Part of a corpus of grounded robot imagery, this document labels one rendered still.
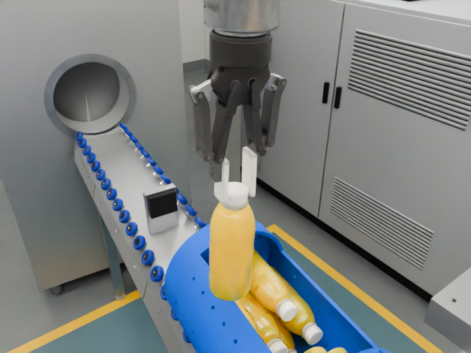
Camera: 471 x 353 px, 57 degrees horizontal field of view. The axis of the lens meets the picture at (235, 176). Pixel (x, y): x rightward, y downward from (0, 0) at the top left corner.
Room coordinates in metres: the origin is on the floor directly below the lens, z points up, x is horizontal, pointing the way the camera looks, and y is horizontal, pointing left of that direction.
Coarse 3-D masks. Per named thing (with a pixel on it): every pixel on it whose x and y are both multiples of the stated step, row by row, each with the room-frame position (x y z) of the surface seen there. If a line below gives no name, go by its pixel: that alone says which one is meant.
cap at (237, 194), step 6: (228, 186) 0.53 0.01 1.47; (234, 186) 0.53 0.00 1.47; (240, 186) 0.53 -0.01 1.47; (246, 186) 0.53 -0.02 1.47; (228, 192) 0.51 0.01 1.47; (234, 192) 0.52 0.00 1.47; (240, 192) 0.52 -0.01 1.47; (246, 192) 0.52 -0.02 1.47; (228, 198) 0.51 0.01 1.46; (234, 198) 0.50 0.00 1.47; (240, 198) 0.51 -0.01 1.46; (246, 198) 0.51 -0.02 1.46; (228, 204) 0.51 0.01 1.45; (234, 204) 0.51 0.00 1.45; (240, 204) 0.51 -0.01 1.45
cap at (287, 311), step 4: (284, 304) 0.61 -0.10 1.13; (288, 304) 0.61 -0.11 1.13; (292, 304) 0.61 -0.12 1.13; (280, 308) 0.61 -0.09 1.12; (284, 308) 0.60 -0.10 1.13; (288, 308) 0.60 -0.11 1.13; (292, 308) 0.60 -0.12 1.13; (296, 308) 0.61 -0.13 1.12; (280, 312) 0.60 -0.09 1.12; (284, 312) 0.59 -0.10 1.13; (288, 312) 0.60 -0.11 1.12; (292, 312) 0.60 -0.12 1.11; (296, 312) 0.61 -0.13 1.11; (280, 316) 0.60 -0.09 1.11; (284, 316) 0.59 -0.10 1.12; (288, 316) 0.60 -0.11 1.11; (292, 316) 0.60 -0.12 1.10; (284, 320) 0.59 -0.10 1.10; (288, 320) 0.60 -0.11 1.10
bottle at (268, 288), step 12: (252, 264) 0.71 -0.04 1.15; (264, 264) 0.71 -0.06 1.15; (252, 276) 0.68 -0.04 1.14; (264, 276) 0.67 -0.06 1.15; (276, 276) 0.68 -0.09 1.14; (252, 288) 0.66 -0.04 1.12; (264, 288) 0.65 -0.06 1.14; (276, 288) 0.64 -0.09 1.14; (264, 300) 0.63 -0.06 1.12; (276, 300) 0.62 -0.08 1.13; (288, 300) 0.62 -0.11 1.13; (276, 312) 0.61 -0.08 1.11
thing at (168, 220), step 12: (144, 192) 1.09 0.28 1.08; (156, 192) 1.09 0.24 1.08; (168, 192) 1.10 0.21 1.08; (144, 204) 1.09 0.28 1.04; (156, 204) 1.07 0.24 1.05; (168, 204) 1.09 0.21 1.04; (156, 216) 1.07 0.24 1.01; (168, 216) 1.11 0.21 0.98; (156, 228) 1.09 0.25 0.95; (168, 228) 1.11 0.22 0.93
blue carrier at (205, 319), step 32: (256, 224) 0.77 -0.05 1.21; (192, 256) 0.67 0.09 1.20; (288, 256) 0.75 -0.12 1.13; (192, 288) 0.61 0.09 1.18; (320, 288) 0.65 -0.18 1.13; (192, 320) 0.57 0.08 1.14; (224, 320) 0.52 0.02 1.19; (320, 320) 0.63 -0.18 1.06; (352, 320) 0.57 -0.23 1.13; (224, 352) 0.47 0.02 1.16; (256, 352) 0.45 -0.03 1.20; (352, 352) 0.55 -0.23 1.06; (384, 352) 0.44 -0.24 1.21
